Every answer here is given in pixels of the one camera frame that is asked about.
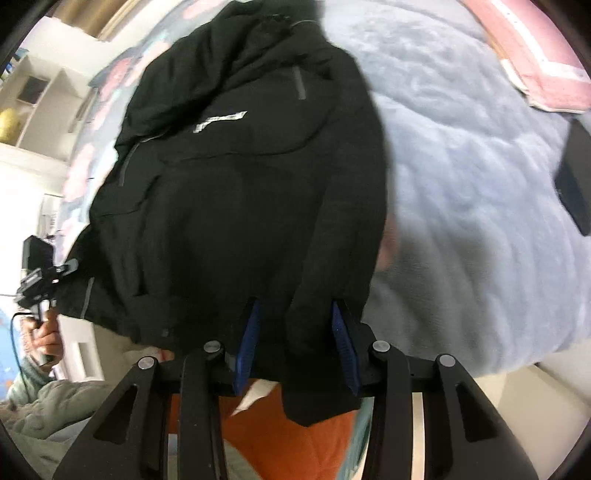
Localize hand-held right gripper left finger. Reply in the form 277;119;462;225
53;298;263;480

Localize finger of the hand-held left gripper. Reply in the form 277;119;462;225
52;258;79;283

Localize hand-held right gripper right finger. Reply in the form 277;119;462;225
332;299;540;480

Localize black hooded jacket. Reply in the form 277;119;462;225
58;0;393;428

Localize person's left forearm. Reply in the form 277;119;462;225
0;353;56;409

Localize person's left hand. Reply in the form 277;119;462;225
25;307;63;367

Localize white paper tag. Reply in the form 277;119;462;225
231;378;278;416

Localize orange pants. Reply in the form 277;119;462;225
168;383;358;480

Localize green quilted garment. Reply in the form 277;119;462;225
0;378;121;476

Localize white bookshelf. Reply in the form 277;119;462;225
0;53;100;162

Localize grey floral blanket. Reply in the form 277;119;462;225
60;0;591;374

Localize brown striped window blind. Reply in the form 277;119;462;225
46;0;171;42

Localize black phone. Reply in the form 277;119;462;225
554;117;591;236

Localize pink pillow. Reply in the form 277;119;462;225
462;0;591;114

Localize black cable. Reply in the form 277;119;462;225
9;311;35;384

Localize black picture frame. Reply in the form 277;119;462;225
17;76;51;107

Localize beige bed frame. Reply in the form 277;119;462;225
409;355;591;480

